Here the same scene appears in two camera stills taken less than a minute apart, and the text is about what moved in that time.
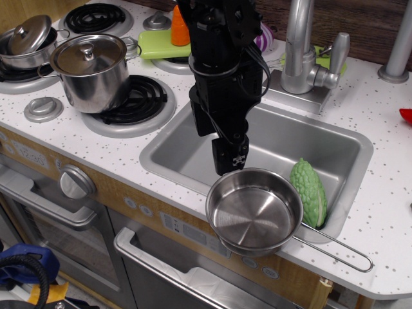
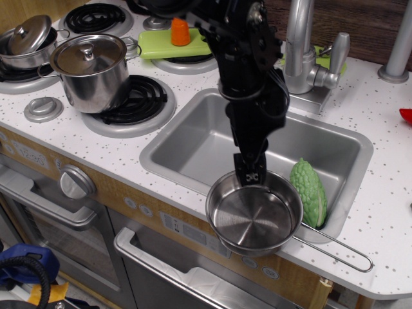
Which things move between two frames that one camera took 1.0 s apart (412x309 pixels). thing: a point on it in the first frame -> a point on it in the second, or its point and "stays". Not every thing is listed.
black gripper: x=225 y=89 -> x=258 y=100
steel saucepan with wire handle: x=254 y=212 stays
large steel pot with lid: x=94 y=69 stays
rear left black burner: x=100 y=18 stays
